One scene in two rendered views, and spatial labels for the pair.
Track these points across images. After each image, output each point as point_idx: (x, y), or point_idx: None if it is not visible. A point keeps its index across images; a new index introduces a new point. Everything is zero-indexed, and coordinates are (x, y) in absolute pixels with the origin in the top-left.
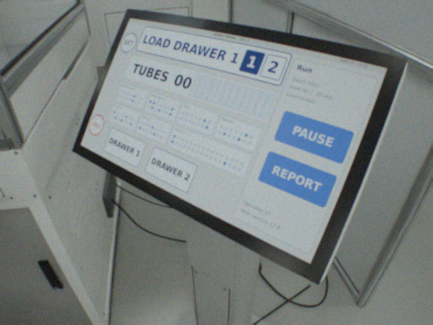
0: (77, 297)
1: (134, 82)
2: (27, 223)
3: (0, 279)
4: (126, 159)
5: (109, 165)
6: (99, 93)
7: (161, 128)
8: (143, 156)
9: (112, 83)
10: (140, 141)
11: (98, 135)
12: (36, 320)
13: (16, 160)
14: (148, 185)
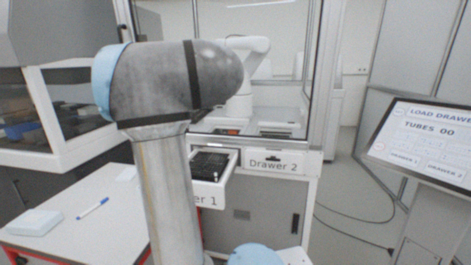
0: (300, 243)
1: (407, 130)
2: (301, 190)
3: (265, 218)
4: (406, 163)
5: (392, 165)
6: (378, 132)
7: (433, 152)
8: (420, 163)
9: (389, 129)
10: (416, 156)
11: (381, 151)
12: None
13: (318, 156)
14: (427, 176)
